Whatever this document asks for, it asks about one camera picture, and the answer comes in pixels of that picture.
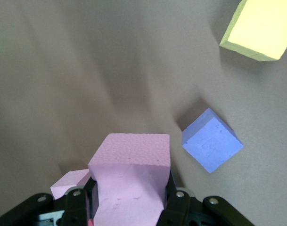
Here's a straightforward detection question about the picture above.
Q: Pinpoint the yellow foam block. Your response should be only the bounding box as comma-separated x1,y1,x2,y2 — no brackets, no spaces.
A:
219,0,287,62

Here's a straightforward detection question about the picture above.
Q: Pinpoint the brown paper table cover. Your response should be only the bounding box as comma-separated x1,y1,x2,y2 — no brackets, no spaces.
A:
0,0,287,226

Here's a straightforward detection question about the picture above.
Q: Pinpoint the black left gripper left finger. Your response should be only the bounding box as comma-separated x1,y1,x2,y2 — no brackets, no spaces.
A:
0,176,99,226

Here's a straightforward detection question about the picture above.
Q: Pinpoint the purple foam block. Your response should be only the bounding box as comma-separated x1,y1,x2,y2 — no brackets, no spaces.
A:
181,107,244,174

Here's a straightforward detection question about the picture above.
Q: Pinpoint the pink foam block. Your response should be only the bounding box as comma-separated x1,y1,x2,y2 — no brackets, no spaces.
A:
50,169,91,201
88,133,171,226

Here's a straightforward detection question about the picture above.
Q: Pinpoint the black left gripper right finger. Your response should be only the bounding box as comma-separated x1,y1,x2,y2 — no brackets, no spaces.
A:
157,173,256,226

